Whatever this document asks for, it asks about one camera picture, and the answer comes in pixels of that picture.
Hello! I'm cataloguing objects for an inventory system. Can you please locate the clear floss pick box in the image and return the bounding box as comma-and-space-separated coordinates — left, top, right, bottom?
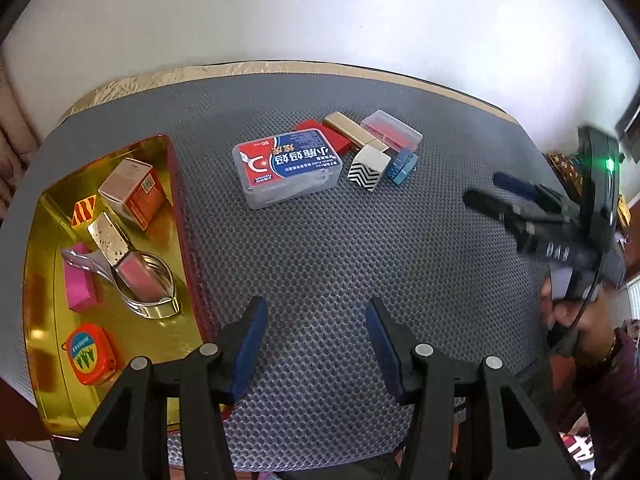
231, 128, 343, 210

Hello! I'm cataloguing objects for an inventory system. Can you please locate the pink eraser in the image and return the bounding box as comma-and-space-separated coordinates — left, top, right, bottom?
62, 242, 98, 312

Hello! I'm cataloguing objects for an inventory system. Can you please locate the brown patterned cloth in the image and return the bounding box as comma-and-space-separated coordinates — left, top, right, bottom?
545, 152, 586, 196

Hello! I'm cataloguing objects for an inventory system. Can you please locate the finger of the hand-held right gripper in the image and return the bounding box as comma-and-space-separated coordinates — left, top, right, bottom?
492, 172, 568, 206
462, 189, 531, 228

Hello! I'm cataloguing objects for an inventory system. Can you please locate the person's right forearm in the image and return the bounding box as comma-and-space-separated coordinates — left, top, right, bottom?
550, 330, 640, 441

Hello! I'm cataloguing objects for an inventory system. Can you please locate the black white zigzag box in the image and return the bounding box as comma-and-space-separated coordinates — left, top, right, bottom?
346, 141, 392, 193

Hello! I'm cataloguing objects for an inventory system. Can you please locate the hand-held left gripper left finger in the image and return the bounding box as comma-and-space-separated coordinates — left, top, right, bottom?
62, 296, 269, 480

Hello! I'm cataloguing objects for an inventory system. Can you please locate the beige patterned curtain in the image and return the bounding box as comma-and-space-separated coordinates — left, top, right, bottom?
0, 50, 46, 211

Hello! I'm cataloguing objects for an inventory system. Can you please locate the orange zebra striped block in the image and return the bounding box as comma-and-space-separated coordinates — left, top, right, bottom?
70, 197, 103, 228

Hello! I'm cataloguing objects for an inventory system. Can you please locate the small blue block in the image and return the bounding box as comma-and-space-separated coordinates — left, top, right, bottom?
384, 147, 418, 185

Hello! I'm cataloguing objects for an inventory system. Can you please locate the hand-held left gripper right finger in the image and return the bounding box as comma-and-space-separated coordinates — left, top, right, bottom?
365, 297, 583, 480

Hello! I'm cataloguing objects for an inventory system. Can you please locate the pink lipstick with gold cap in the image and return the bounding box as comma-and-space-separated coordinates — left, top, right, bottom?
87, 211, 171, 306

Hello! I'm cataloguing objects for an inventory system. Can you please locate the orange tape measure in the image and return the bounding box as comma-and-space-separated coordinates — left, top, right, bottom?
62, 323, 118, 387

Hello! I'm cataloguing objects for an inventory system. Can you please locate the gold tablecloth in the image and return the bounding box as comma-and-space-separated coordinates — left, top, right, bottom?
57, 62, 523, 126

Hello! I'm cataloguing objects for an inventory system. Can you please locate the red tin box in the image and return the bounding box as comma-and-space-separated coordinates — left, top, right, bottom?
22, 133, 236, 438

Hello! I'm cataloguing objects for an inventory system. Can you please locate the black cable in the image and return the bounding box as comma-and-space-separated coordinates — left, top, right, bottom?
547, 280, 601, 358

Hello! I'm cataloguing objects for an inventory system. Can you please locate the silver metal tool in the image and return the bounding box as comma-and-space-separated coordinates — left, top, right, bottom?
61, 247, 180, 320

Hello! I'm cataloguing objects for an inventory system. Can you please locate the gold ribbed lighter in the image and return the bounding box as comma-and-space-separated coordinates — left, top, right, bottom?
322, 111, 388, 153

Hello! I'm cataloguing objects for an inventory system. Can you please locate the small beige orange carton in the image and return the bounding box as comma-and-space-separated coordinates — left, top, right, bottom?
98, 157, 168, 231

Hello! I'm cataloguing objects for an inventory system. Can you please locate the grey honeycomb mat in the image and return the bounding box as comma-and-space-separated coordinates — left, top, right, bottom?
0, 72, 571, 473

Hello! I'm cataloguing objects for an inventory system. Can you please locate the clear box with red contents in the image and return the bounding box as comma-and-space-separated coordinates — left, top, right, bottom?
360, 109, 423, 153

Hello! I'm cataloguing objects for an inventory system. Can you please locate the person's right hand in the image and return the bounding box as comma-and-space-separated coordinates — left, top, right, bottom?
540, 280, 626, 368

